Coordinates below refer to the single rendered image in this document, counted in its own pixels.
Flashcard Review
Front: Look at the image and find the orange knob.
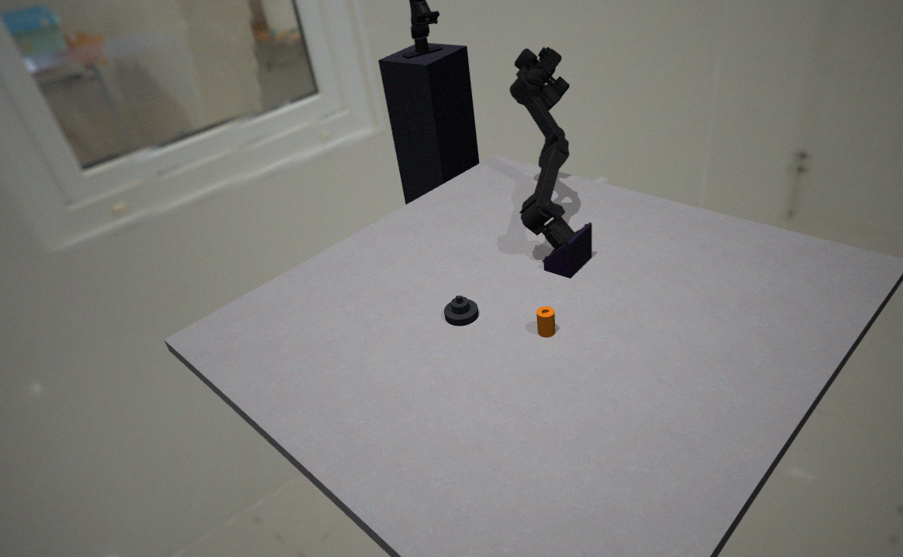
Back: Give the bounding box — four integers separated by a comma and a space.
536, 306, 555, 337

